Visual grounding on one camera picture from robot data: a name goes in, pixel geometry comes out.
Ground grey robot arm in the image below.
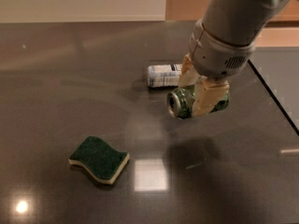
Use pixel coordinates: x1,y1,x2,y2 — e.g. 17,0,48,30
168,0,290,119

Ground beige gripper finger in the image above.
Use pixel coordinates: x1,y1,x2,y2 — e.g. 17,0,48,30
192,77,230,117
178,54,199,88

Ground green and yellow sponge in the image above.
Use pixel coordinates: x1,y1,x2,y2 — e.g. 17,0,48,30
68,136,130,185

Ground green soda can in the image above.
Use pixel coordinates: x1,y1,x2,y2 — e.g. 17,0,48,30
167,85,230,119

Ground clear plastic water bottle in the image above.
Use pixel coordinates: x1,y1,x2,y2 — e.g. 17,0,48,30
147,63,182,88

